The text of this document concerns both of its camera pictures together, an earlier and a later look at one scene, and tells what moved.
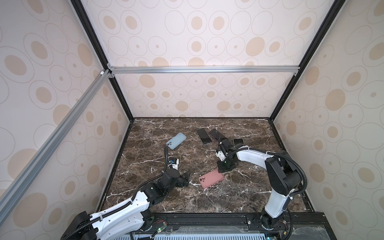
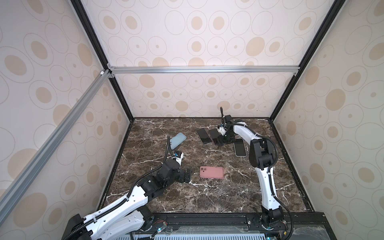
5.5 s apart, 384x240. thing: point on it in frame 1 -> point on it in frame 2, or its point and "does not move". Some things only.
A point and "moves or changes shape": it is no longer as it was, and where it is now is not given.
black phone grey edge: [203, 136] does not move
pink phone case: [210, 178] moves or changes shape
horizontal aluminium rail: [205, 69] does not move
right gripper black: [221, 169] -> [224, 141]
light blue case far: [174, 142] does not move
